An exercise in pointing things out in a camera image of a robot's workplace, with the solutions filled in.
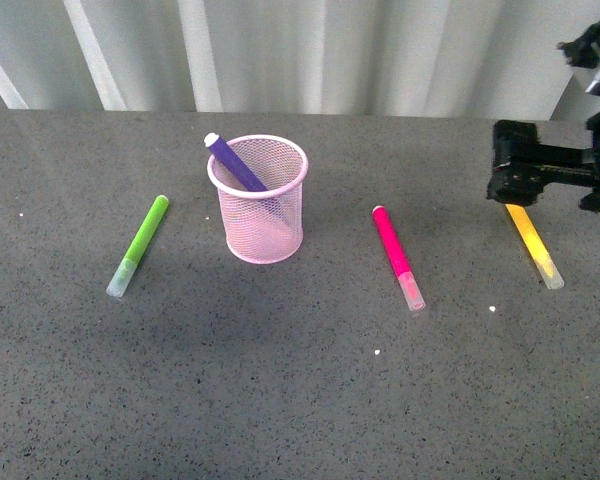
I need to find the green marker pen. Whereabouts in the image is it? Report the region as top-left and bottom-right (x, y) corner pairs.
(106, 195), (170, 298)

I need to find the white curtain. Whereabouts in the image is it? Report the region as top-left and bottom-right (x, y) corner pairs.
(0, 1), (600, 120)

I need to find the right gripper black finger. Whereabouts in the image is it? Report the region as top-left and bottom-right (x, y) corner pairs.
(486, 169), (595, 205)
(492, 120), (593, 173)

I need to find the yellow marker pen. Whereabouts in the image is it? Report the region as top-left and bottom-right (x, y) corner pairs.
(505, 204), (564, 290)

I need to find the purple marker pen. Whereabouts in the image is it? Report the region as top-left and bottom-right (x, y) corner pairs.
(204, 133), (286, 221)

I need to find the pink mesh cup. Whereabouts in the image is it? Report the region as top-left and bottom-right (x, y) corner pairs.
(207, 134), (309, 264)

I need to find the pink marker pen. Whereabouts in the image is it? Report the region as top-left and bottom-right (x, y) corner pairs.
(372, 205), (426, 312)

